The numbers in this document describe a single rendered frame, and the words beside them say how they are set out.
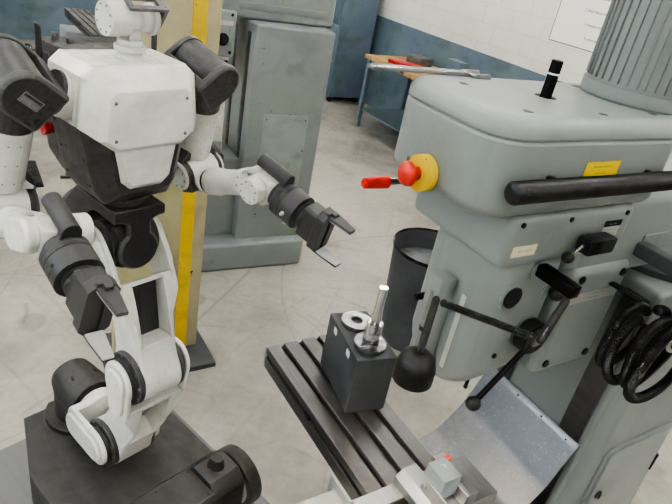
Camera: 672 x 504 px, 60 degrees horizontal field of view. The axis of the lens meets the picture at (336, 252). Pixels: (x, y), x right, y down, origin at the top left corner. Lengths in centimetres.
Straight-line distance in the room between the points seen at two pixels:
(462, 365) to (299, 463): 169
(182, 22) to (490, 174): 184
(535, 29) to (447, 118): 577
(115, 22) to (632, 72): 95
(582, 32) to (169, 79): 533
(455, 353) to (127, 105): 80
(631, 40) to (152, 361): 123
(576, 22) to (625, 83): 520
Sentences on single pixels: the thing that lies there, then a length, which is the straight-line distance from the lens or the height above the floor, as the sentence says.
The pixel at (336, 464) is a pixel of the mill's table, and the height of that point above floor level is 87.
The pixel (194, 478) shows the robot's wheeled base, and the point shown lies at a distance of 191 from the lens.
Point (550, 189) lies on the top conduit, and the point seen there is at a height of 180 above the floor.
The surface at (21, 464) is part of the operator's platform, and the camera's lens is 226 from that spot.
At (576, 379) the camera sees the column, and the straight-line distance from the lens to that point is 159.
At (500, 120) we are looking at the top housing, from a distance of 87.
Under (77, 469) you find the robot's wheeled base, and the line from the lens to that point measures 199.
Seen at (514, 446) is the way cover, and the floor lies 97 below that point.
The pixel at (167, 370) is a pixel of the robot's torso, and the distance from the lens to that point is 156.
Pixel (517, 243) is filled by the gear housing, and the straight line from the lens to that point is 100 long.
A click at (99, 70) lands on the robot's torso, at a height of 176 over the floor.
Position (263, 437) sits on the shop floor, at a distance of 285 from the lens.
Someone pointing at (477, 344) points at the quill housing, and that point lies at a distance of 115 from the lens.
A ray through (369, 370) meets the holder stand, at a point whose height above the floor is 107.
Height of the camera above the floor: 207
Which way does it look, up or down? 28 degrees down
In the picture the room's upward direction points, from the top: 11 degrees clockwise
